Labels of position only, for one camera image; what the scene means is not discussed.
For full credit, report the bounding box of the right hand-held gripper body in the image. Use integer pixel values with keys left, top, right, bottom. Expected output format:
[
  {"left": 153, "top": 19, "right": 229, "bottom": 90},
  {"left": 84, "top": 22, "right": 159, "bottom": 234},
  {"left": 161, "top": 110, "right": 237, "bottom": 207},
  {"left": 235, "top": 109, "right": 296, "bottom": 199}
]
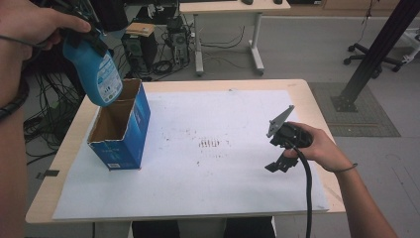
[{"left": 265, "top": 104, "right": 314, "bottom": 151}]

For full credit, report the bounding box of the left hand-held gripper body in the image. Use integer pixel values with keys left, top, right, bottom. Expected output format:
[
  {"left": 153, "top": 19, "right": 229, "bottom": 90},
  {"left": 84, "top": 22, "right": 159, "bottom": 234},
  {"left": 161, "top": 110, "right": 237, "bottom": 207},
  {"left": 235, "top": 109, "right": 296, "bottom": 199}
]
[{"left": 58, "top": 27, "right": 102, "bottom": 44}]

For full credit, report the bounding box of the thin left wrist band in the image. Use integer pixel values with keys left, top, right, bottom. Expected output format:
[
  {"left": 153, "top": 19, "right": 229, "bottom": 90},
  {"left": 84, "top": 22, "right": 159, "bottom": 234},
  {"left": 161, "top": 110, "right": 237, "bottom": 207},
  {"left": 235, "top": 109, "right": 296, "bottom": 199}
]
[{"left": 0, "top": 34, "right": 48, "bottom": 50}]

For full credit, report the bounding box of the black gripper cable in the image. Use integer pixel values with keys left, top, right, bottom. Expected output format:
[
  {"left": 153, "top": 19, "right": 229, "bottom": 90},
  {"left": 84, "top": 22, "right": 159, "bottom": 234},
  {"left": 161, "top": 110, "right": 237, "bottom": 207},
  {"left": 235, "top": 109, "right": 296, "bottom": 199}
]
[
  {"left": 0, "top": 78, "right": 30, "bottom": 122},
  {"left": 290, "top": 145, "right": 314, "bottom": 238}
]

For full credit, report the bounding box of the black floor cable bundle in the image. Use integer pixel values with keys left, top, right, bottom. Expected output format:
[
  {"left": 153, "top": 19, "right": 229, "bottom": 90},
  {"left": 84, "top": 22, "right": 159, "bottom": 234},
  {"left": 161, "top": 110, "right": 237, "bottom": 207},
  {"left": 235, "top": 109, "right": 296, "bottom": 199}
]
[{"left": 23, "top": 71, "right": 85, "bottom": 158}]

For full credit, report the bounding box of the thin black floor cable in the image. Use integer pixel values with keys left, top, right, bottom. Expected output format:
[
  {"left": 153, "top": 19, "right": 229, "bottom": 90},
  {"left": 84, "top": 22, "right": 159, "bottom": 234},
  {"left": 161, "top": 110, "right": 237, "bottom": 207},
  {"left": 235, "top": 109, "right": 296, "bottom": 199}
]
[{"left": 200, "top": 25, "right": 247, "bottom": 51}]

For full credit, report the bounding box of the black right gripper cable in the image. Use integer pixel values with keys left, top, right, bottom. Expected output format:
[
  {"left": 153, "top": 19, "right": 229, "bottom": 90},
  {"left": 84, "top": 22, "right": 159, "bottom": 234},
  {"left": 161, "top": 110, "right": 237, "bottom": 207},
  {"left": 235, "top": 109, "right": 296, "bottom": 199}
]
[{"left": 290, "top": 145, "right": 314, "bottom": 238}]

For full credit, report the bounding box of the person's right hand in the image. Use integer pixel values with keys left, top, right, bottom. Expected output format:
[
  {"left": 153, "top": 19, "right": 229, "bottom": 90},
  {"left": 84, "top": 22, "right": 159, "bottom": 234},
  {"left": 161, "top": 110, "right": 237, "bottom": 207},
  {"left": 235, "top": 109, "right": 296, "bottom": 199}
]
[{"left": 282, "top": 121, "right": 357, "bottom": 174}]

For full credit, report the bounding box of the person's leg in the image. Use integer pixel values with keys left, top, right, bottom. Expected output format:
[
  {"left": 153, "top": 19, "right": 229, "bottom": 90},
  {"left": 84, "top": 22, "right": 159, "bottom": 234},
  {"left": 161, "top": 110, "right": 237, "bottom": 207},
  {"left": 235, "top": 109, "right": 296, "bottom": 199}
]
[
  {"left": 226, "top": 216, "right": 277, "bottom": 238},
  {"left": 132, "top": 219, "right": 181, "bottom": 238}
]

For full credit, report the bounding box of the thin right wrist band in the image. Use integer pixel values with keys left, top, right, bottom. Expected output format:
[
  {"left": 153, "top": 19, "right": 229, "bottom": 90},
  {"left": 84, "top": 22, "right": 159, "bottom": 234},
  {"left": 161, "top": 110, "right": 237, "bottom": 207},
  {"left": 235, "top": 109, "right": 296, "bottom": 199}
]
[{"left": 325, "top": 162, "right": 359, "bottom": 175}]

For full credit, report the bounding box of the black computer tower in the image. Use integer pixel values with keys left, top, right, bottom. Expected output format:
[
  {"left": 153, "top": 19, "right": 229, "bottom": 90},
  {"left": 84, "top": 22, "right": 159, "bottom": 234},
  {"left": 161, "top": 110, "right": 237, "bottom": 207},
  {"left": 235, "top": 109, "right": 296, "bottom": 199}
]
[{"left": 120, "top": 31, "right": 158, "bottom": 75}]

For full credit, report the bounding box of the blue bottle with white cap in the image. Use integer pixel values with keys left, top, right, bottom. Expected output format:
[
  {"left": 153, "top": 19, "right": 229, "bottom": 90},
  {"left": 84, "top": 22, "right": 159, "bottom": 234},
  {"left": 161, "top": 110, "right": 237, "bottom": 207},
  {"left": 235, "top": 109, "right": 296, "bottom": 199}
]
[{"left": 61, "top": 34, "right": 124, "bottom": 108}]

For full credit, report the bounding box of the person's left leg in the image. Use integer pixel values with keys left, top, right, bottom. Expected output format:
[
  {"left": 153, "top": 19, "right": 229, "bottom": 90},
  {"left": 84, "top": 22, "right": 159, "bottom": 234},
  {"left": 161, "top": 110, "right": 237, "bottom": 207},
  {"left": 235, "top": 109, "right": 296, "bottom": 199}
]
[{"left": 132, "top": 219, "right": 181, "bottom": 238}]

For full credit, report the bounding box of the white desk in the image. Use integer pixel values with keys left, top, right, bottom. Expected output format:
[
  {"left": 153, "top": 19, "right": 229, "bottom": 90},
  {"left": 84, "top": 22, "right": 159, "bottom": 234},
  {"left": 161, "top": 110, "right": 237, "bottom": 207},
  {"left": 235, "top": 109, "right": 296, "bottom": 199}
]
[{"left": 178, "top": 0, "right": 292, "bottom": 77}]

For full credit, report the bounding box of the grey floor mat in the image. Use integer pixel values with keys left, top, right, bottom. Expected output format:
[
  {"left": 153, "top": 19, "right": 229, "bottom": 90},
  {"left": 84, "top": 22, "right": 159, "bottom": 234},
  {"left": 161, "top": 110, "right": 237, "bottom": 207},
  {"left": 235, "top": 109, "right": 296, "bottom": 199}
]
[{"left": 308, "top": 81, "right": 402, "bottom": 138}]

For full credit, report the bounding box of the open computer tower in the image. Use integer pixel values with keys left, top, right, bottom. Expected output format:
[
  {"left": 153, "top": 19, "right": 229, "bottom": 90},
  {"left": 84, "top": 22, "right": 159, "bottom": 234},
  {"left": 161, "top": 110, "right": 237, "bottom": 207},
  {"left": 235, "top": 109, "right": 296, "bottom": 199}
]
[{"left": 165, "top": 17, "right": 191, "bottom": 66}]

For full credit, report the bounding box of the flat brown cardboard package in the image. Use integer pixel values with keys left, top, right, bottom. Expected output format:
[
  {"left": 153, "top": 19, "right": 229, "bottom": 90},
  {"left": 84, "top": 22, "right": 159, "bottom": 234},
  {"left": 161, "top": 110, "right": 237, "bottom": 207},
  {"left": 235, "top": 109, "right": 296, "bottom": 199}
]
[{"left": 125, "top": 22, "right": 157, "bottom": 38}]

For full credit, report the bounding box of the thin wrist band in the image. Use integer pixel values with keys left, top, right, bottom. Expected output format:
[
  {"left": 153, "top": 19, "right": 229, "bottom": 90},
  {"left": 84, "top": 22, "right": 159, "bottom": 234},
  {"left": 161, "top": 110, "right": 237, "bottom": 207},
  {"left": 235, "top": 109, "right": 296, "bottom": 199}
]
[
  {"left": 325, "top": 162, "right": 359, "bottom": 175},
  {"left": 0, "top": 34, "right": 48, "bottom": 50}
]

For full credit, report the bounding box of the office chair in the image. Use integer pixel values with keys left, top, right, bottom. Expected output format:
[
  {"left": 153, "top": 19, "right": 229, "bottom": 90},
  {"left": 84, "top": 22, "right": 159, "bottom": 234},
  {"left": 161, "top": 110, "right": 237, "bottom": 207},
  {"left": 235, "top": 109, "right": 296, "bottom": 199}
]
[{"left": 343, "top": 28, "right": 420, "bottom": 79}]

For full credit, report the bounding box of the person's right leg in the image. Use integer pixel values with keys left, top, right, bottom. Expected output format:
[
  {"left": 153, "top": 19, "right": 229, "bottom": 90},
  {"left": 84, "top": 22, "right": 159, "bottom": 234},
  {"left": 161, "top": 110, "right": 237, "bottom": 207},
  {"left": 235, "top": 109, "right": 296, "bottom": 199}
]
[{"left": 226, "top": 216, "right": 277, "bottom": 238}]

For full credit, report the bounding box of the person's left hand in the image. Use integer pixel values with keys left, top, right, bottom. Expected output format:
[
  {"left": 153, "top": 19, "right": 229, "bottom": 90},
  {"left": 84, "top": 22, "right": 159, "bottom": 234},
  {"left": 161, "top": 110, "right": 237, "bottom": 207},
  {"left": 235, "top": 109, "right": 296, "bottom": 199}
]
[{"left": 0, "top": 0, "right": 93, "bottom": 52}]

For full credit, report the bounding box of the black tape strip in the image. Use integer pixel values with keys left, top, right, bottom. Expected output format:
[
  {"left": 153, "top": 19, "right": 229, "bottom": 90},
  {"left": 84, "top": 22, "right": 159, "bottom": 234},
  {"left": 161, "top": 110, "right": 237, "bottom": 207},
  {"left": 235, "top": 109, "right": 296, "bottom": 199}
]
[{"left": 36, "top": 169, "right": 60, "bottom": 180}]

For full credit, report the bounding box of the black metal stand post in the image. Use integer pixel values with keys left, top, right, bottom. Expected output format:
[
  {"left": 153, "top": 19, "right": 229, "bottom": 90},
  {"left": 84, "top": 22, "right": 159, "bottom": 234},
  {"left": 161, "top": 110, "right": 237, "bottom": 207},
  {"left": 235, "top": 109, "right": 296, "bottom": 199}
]
[{"left": 331, "top": 0, "right": 420, "bottom": 113}]

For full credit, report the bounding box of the white table sheet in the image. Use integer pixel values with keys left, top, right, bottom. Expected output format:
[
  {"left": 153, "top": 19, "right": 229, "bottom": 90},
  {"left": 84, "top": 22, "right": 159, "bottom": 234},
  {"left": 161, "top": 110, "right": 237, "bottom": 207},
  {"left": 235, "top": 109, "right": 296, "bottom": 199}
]
[{"left": 52, "top": 89, "right": 331, "bottom": 221}]

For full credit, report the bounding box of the black cable coil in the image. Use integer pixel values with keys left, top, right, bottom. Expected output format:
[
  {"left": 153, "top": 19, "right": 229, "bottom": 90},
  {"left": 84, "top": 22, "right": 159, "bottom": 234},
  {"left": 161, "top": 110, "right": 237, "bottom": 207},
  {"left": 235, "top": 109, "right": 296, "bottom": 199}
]
[{"left": 153, "top": 59, "right": 174, "bottom": 75}]

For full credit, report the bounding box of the blue cardboard box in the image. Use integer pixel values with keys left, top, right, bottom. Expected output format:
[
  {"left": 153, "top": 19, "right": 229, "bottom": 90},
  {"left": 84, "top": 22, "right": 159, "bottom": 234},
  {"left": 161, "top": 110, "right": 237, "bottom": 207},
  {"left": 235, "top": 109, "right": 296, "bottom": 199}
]
[{"left": 86, "top": 77, "right": 152, "bottom": 172}]

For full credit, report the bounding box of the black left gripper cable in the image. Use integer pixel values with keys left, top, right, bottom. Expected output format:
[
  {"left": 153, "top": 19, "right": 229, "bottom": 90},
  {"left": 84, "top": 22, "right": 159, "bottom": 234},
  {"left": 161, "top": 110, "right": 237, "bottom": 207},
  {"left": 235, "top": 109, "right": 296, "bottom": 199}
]
[{"left": 0, "top": 78, "right": 30, "bottom": 122}]

